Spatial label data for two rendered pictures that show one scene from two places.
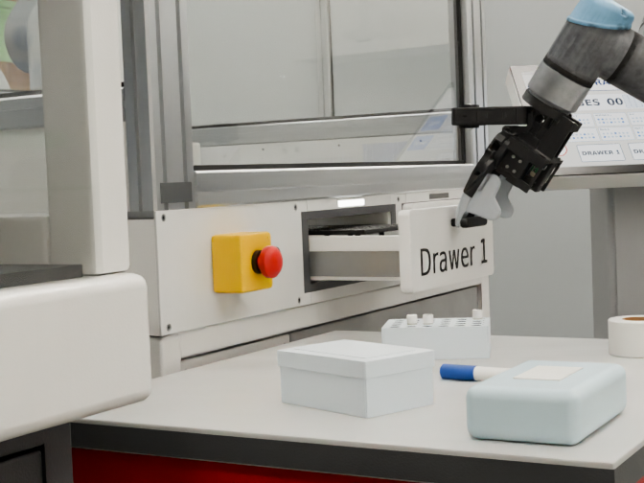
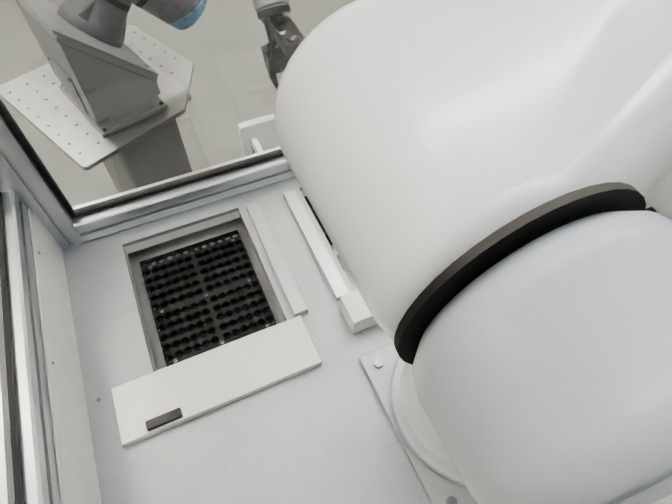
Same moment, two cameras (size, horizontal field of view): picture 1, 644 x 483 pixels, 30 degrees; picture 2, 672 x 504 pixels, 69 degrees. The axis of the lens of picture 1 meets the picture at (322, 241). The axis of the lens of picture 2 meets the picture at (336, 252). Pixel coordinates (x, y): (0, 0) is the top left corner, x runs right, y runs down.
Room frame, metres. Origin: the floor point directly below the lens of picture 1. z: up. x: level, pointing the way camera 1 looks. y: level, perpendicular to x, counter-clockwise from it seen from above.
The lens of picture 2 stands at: (2.36, 0.37, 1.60)
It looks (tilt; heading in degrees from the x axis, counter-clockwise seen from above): 55 degrees down; 215
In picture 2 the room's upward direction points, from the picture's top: 1 degrees clockwise
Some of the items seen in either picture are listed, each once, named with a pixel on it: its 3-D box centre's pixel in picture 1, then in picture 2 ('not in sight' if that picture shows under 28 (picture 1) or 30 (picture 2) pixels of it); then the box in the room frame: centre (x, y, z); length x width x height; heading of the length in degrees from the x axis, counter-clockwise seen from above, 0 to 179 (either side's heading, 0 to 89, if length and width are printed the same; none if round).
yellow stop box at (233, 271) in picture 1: (244, 262); not in sight; (1.49, 0.10, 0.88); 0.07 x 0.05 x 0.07; 150
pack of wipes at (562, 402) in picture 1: (549, 399); not in sight; (1.00, -0.19, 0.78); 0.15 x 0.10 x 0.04; 151
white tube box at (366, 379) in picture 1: (355, 376); not in sight; (1.13, -0.03, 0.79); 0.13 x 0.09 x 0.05; 40
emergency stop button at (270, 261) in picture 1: (266, 262); not in sight; (1.47, 0.07, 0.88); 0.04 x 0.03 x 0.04; 150
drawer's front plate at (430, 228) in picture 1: (448, 244); not in sight; (1.71, -0.18, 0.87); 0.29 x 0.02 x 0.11; 150
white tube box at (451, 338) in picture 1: (437, 338); not in sight; (1.42, -0.13, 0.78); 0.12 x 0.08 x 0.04; 81
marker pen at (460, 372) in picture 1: (501, 375); not in sight; (1.21, -0.18, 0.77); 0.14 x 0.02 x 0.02; 55
